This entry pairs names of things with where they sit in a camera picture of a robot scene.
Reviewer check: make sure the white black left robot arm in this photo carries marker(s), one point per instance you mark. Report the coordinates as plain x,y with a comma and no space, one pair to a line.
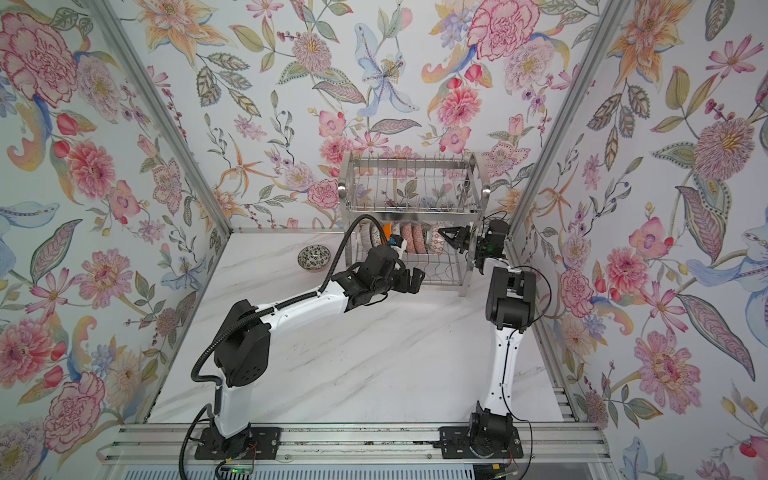
239,353

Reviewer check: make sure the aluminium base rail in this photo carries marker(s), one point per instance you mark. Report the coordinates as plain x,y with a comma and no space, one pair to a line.
366,443

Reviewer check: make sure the two-tier steel dish rack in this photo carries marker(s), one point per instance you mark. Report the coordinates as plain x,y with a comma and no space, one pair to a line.
401,188

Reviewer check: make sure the dark floral bowl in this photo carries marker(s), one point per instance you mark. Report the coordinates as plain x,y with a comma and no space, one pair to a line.
407,235

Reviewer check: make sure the blue pattern bowl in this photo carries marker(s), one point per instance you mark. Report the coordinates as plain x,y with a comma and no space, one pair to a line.
435,241

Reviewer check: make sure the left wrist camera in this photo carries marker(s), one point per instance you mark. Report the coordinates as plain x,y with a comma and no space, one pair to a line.
398,243

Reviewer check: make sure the green leaf pattern bowl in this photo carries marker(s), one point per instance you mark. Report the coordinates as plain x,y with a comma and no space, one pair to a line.
418,238

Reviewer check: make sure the dark speckled bowl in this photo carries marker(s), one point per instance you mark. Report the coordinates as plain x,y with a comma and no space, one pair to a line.
314,258

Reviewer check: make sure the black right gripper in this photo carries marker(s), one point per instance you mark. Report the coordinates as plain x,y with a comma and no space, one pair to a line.
461,240

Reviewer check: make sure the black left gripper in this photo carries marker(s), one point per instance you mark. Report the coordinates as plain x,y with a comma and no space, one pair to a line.
406,285

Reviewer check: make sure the brown mandala pattern bowl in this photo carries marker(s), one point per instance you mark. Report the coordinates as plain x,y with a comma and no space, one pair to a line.
375,236

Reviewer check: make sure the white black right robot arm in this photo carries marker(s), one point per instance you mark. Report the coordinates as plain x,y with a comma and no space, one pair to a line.
510,309

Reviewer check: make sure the plain white bowl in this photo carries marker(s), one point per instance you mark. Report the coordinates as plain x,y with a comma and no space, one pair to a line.
388,229

